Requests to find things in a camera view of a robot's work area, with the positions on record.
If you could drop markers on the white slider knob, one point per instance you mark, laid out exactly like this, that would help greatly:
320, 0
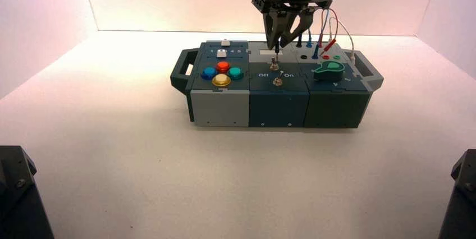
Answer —
222, 53
224, 42

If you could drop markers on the blue round push button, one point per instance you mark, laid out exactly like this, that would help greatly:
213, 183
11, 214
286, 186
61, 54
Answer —
209, 73

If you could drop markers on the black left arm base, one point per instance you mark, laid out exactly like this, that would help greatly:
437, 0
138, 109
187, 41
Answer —
18, 200

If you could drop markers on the green rotary knob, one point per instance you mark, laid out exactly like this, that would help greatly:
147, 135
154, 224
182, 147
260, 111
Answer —
329, 72

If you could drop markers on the yellow round push button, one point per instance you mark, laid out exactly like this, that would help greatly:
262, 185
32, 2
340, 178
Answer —
221, 80

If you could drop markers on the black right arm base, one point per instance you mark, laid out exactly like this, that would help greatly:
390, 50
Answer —
461, 200

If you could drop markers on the blue grey control box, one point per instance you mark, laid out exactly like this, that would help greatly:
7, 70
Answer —
279, 99

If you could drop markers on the red round push button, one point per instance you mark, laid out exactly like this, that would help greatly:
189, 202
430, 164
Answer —
223, 66

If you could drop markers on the metal toggle switch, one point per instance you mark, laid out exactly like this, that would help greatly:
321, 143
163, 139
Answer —
277, 80
274, 65

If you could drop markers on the teal round push button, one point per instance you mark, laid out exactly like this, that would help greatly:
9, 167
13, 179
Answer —
235, 73

